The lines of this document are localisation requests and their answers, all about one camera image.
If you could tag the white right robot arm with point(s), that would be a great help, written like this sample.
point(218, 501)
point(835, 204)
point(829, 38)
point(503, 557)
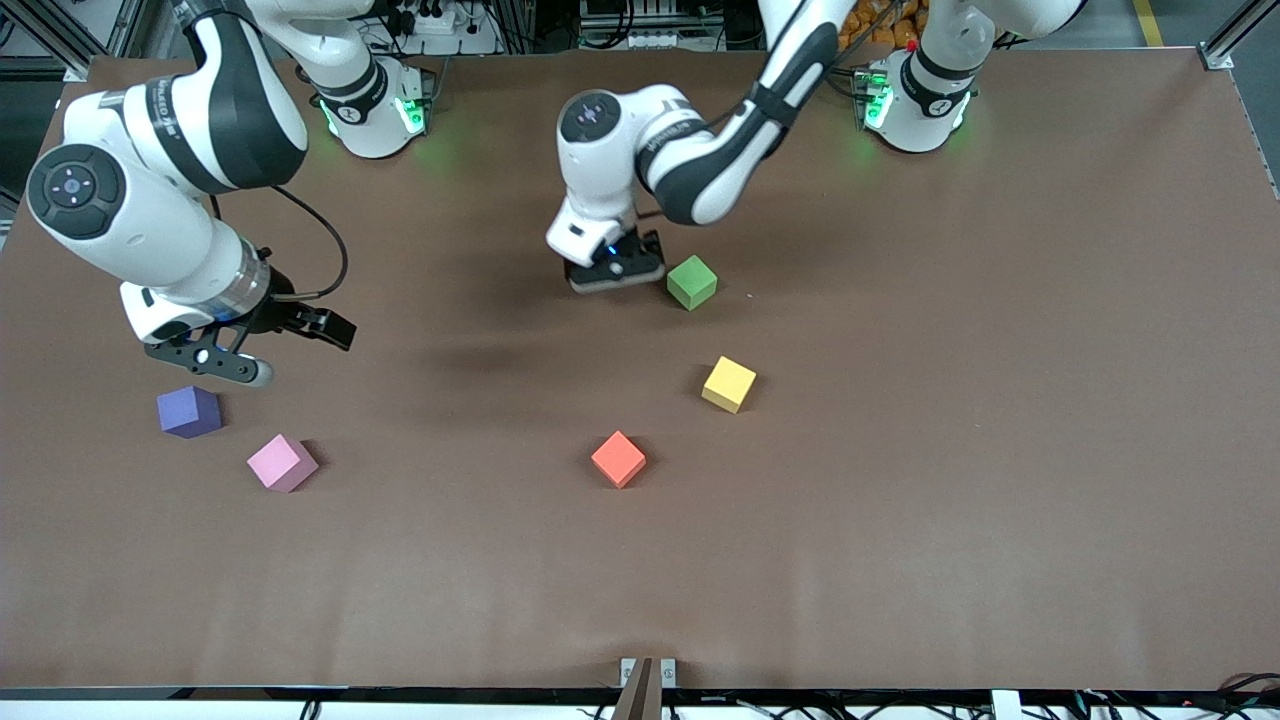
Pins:
point(130, 230)

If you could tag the small grey metal plate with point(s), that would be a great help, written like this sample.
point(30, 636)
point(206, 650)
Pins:
point(668, 672)
point(627, 672)

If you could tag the brown tapered bar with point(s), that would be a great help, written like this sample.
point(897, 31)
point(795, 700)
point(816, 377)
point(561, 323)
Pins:
point(640, 695)

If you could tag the white power strip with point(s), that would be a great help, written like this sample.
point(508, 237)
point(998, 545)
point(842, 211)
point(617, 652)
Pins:
point(430, 22)

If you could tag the aluminium frame profile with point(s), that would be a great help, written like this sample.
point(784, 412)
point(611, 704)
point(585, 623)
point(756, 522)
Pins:
point(1235, 40)
point(100, 40)

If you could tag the yellow foam cube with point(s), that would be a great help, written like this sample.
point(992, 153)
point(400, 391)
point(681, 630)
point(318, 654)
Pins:
point(728, 384)

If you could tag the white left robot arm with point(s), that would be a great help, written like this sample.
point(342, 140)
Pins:
point(700, 170)

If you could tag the purple foam cube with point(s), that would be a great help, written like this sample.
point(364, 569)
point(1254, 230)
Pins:
point(188, 410)

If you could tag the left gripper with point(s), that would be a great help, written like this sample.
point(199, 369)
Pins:
point(640, 250)

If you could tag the white tag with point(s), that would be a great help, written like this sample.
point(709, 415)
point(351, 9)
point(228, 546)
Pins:
point(1005, 705)

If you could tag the orange foam cube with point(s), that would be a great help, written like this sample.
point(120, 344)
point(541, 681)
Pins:
point(618, 458)

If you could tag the brown table mat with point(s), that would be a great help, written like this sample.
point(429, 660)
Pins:
point(400, 580)

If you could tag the pink foam cube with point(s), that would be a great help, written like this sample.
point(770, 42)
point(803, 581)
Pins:
point(280, 462)

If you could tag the green foam cube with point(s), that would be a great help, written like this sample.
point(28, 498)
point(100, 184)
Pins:
point(692, 282)

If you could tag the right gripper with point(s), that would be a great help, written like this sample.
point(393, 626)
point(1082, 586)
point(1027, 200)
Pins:
point(279, 314)

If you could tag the black table edge strip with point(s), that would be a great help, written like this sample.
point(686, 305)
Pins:
point(300, 692)

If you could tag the bag of orange items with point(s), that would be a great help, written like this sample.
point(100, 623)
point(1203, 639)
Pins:
point(885, 30)

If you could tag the white equipment rack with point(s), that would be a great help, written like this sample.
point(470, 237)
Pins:
point(650, 38)

